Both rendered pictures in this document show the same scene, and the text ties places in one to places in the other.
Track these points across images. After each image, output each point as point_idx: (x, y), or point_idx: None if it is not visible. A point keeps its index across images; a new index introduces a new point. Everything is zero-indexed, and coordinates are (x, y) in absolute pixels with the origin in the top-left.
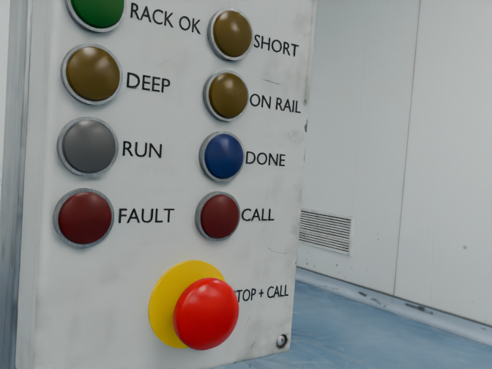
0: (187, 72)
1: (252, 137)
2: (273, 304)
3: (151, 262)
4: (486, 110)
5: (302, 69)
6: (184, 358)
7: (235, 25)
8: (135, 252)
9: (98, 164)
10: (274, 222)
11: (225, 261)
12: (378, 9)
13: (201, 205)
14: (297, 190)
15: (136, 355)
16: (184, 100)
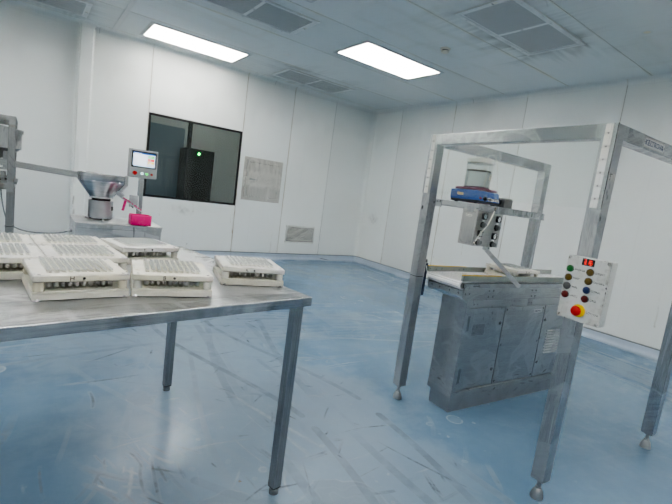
0: (582, 277)
1: (593, 288)
2: (594, 317)
3: (573, 302)
4: None
5: (605, 278)
6: (576, 318)
7: (589, 271)
8: (571, 300)
9: (566, 287)
10: (596, 303)
11: (585, 306)
12: None
13: (581, 296)
14: (602, 299)
15: (569, 314)
16: (581, 281)
